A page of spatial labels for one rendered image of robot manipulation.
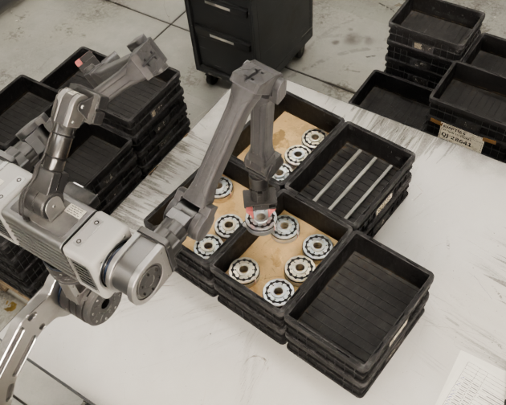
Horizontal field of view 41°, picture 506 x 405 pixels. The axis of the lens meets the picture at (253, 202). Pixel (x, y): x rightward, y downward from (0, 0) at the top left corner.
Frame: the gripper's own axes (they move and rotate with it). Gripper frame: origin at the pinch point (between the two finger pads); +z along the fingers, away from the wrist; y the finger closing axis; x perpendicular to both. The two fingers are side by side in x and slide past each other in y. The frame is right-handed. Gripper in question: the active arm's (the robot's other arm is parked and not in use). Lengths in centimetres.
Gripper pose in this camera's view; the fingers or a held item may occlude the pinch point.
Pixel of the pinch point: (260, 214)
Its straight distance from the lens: 212.0
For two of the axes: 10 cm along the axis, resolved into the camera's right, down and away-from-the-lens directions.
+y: -9.9, 1.0, -0.2
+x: 0.9, 7.6, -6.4
